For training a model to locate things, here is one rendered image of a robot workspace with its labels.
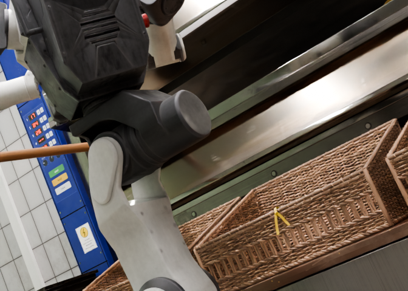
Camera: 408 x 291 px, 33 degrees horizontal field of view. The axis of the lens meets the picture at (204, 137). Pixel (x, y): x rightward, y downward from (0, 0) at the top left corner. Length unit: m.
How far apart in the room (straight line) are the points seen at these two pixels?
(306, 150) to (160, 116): 0.94
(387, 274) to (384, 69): 0.75
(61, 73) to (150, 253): 0.43
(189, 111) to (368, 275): 0.59
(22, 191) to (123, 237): 1.59
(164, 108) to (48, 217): 1.63
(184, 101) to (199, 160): 1.07
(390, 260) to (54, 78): 0.86
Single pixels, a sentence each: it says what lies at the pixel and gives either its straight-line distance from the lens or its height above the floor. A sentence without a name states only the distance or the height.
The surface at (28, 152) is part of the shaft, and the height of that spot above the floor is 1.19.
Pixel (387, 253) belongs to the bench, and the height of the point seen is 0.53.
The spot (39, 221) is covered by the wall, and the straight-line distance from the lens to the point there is 3.05.
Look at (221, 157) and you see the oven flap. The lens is 2.45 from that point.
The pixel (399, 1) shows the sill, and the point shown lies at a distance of 2.21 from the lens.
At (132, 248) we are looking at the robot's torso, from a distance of 1.54.
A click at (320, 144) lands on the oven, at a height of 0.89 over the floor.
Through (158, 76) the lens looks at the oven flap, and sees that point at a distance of 2.56.
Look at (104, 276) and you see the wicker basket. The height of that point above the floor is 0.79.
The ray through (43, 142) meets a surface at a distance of 2.94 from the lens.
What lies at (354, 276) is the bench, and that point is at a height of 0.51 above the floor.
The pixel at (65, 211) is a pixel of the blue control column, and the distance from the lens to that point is 2.90.
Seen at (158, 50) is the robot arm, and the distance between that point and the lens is 1.88.
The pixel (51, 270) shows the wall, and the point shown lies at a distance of 3.05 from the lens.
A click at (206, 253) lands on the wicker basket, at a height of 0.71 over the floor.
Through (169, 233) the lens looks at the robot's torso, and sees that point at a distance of 1.55.
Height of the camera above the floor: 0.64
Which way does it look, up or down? 11 degrees up
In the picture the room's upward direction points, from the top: 24 degrees counter-clockwise
